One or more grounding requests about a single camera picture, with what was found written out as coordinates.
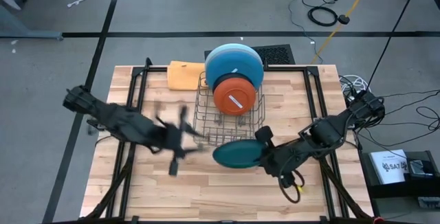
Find black cabinet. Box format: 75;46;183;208
360;150;440;199

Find light blue plate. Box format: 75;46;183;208
205;43;264;80

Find grey wire dish rack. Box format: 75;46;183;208
192;71;266;148

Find yellow towel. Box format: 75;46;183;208
166;60;207;91

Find black device on cabinet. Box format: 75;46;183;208
407;158;435;179

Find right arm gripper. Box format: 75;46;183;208
254;126;305;189

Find black floor vent grate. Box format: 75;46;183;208
203;44;296;65

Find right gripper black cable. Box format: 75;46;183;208
277;168;305;204

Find grey keyboard device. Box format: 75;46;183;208
417;196;440;210

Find black floor cable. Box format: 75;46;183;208
357;89;440;149

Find white cable bundle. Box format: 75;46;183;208
338;74;369;96

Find black coiled cable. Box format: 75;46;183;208
307;5;339;27

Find orange plate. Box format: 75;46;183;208
213;77;258;117

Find black metal table frame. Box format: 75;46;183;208
80;57;374;224

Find dark green plate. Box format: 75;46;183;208
212;139;268;169

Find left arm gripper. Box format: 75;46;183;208
151;106;208;177

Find white booklet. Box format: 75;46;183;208
369;148;410;186

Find grey desk leg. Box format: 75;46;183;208
0;3;65;41

